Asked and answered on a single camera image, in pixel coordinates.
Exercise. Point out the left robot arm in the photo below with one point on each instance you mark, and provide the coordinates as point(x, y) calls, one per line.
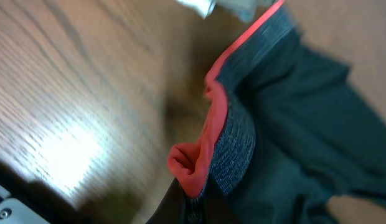
point(21, 202)

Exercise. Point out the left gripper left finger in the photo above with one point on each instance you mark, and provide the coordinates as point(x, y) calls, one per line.
point(172, 208)

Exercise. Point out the white garment under khaki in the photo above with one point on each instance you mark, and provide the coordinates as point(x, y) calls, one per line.
point(243, 9)

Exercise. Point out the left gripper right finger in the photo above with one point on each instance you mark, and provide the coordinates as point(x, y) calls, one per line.
point(216, 210)

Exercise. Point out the black leggings red waistband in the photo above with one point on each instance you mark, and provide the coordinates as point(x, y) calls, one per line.
point(285, 131)

